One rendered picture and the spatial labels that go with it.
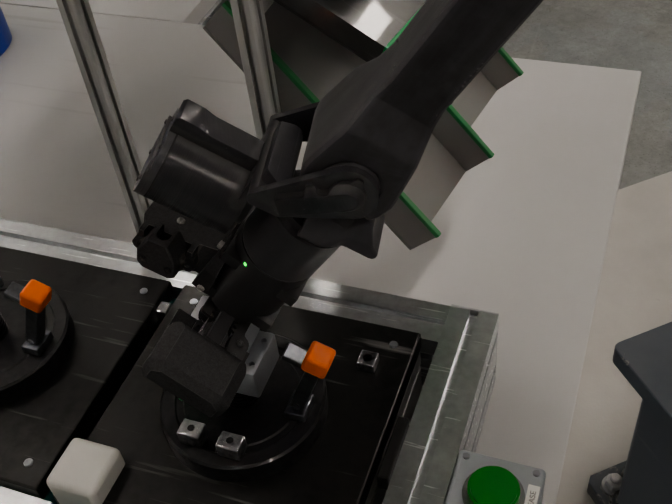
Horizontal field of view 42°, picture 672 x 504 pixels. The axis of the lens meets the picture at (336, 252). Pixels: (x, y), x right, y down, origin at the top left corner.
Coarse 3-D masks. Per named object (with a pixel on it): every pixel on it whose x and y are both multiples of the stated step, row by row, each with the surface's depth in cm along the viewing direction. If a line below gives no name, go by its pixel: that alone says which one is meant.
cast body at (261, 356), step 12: (204, 300) 68; (192, 312) 67; (216, 312) 66; (252, 324) 67; (252, 336) 68; (264, 336) 69; (252, 348) 68; (264, 348) 68; (276, 348) 70; (252, 360) 67; (264, 360) 68; (276, 360) 70; (252, 372) 66; (264, 372) 68; (252, 384) 67; (264, 384) 69
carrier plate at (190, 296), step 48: (192, 288) 85; (288, 336) 80; (336, 336) 79; (384, 336) 79; (144, 384) 77; (336, 384) 75; (384, 384) 75; (96, 432) 74; (144, 432) 74; (336, 432) 72; (384, 432) 72; (144, 480) 70; (192, 480) 70; (288, 480) 69; (336, 480) 69
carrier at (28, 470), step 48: (0, 288) 85; (96, 288) 87; (144, 288) 86; (0, 336) 80; (48, 336) 79; (96, 336) 82; (144, 336) 83; (0, 384) 76; (48, 384) 78; (96, 384) 78; (0, 432) 75; (48, 432) 75; (0, 480) 72
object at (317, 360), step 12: (288, 348) 66; (300, 348) 66; (312, 348) 65; (324, 348) 65; (288, 360) 66; (300, 360) 66; (312, 360) 64; (324, 360) 65; (312, 372) 65; (324, 372) 65; (300, 384) 68; (312, 384) 67; (300, 396) 69; (300, 408) 70
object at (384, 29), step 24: (288, 0) 70; (312, 0) 69; (336, 0) 73; (360, 0) 74; (384, 0) 75; (408, 0) 76; (312, 24) 71; (336, 24) 70; (360, 24) 72; (384, 24) 73; (360, 48) 70; (384, 48) 69
